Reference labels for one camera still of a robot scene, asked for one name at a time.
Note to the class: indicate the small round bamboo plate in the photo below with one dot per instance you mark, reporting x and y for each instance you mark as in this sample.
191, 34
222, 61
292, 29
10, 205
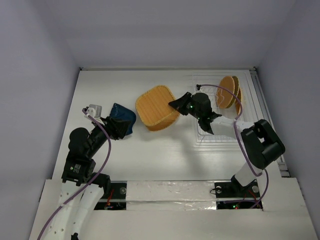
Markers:
238, 103

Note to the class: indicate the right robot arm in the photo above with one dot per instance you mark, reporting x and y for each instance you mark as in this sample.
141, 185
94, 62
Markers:
258, 141

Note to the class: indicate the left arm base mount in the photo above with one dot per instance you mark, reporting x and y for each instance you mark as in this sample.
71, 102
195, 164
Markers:
116, 198

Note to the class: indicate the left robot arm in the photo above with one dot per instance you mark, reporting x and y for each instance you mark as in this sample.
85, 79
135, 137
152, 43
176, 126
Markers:
81, 186

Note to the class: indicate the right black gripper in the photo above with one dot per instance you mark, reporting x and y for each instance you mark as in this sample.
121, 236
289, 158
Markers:
186, 104

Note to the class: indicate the square woven bamboo tray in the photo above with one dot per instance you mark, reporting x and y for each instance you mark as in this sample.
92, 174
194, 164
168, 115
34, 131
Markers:
154, 110

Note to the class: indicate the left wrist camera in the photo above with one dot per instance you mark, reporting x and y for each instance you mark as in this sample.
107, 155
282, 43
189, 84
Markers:
93, 111

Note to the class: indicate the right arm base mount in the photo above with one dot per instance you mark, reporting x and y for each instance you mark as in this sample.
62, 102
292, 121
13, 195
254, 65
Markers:
230, 197

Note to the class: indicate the round green-rimmed bamboo plate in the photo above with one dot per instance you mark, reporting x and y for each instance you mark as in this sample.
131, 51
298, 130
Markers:
236, 89

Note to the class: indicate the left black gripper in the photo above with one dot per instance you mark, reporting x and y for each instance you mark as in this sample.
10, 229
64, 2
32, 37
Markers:
116, 127

